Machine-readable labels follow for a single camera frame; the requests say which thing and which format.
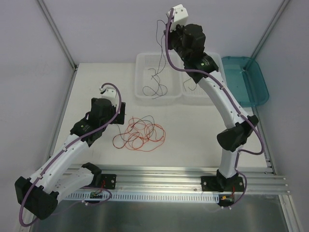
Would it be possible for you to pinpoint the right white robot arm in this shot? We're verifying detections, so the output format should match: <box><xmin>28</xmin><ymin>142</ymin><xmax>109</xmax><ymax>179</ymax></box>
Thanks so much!
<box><xmin>166</xmin><ymin>24</ymin><xmax>259</xmax><ymax>192</ymax></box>

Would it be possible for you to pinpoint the aluminium mounting rail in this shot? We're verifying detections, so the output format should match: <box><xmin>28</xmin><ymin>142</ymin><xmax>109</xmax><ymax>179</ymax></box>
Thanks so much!
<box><xmin>98</xmin><ymin>165</ymin><xmax>291</xmax><ymax>195</ymax></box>

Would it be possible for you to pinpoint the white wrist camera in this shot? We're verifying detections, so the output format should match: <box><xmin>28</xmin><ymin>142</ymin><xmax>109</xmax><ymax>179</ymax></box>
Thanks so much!
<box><xmin>99</xmin><ymin>87</ymin><xmax>118</xmax><ymax>107</ymax></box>
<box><xmin>171</xmin><ymin>4</ymin><xmax>188</xmax><ymax>25</ymax></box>

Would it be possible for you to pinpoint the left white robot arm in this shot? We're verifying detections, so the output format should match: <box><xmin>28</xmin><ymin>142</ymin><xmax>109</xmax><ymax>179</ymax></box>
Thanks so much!
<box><xmin>14</xmin><ymin>98</ymin><xmax>126</xmax><ymax>227</ymax></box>

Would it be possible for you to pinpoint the white perforated basket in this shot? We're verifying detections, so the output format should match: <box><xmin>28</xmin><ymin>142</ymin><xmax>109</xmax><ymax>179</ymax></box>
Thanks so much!
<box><xmin>134</xmin><ymin>52</ymin><xmax>182</xmax><ymax>106</ymax></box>
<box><xmin>182</xmin><ymin>52</ymin><xmax>226</xmax><ymax>106</ymax></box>

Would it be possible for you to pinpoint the left white perforated basket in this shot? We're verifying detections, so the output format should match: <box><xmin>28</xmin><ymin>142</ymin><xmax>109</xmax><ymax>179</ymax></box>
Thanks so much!
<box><xmin>134</xmin><ymin>52</ymin><xmax>182</xmax><ymax>106</ymax></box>

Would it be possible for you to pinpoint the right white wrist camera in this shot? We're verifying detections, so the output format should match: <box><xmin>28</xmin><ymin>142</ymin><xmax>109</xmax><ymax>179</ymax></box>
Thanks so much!
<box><xmin>171</xmin><ymin>4</ymin><xmax>188</xmax><ymax>25</ymax></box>

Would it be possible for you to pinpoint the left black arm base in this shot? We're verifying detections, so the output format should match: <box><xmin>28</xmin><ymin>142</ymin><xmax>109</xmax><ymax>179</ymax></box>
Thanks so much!
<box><xmin>95</xmin><ymin>174</ymin><xmax>117</xmax><ymax>190</ymax></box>

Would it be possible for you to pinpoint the orange thin wire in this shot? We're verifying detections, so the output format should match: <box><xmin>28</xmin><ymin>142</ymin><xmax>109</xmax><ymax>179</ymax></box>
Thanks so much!
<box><xmin>112</xmin><ymin>116</ymin><xmax>167</xmax><ymax>152</ymax></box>

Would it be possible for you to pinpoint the right white perforated basket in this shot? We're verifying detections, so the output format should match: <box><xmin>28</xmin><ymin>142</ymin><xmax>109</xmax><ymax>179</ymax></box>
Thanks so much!
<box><xmin>182</xmin><ymin>52</ymin><xmax>226</xmax><ymax>106</ymax></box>

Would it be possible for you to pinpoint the blue purple thin wire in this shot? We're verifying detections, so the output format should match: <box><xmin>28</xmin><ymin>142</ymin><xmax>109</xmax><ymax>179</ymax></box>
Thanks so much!
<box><xmin>151</xmin><ymin>19</ymin><xmax>169</xmax><ymax>100</ymax></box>

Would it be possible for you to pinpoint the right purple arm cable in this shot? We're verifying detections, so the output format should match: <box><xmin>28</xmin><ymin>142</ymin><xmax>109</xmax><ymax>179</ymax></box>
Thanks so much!
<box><xmin>164</xmin><ymin>8</ymin><xmax>265</xmax><ymax>211</ymax></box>

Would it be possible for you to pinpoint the teal plastic tray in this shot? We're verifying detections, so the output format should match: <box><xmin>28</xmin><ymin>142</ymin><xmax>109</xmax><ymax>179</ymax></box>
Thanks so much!
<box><xmin>222</xmin><ymin>56</ymin><xmax>269</xmax><ymax>108</ymax></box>

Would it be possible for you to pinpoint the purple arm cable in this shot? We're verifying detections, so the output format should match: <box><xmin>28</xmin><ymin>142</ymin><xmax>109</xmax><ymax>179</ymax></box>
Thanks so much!
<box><xmin>164</xmin><ymin>8</ymin><xmax>265</xmax><ymax>211</ymax></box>
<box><xmin>18</xmin><ymin>83</ymin><xmax>122</xmax><ymax>228</ymax></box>

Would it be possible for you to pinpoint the slotted white cable duct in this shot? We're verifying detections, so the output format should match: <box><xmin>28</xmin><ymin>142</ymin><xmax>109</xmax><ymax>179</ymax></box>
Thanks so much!
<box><xmin>65</xmin><ymin>191</ymin><xmax>219</xmax><ymax>203</ymax></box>

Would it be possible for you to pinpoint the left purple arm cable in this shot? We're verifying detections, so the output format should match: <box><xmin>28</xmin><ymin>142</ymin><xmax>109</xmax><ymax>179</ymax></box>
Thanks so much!
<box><xmin>18</xmin><ymin>83</ymin><xmax>122</xmax><ymax>228</ymax></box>

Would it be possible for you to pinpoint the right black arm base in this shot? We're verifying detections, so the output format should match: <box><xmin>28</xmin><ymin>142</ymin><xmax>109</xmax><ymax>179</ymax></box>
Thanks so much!
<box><xmin>201</xmin><ymin>176</ymin><xmax>245</xmax><ymax>192</ymax></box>

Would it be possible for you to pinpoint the dark brown thin wire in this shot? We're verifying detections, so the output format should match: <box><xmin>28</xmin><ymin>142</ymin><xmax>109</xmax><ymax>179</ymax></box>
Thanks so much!
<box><xmin>142</xmin><ymin>68</ymin><xmax>168</xmax><ymax>97</ymax></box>

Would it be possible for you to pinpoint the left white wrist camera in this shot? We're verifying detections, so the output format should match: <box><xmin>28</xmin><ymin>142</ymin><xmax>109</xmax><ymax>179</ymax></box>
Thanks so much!
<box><xmin>99</xmin><ymin>87</ymin><xmax>118</xmax><ymax>107</ymax></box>

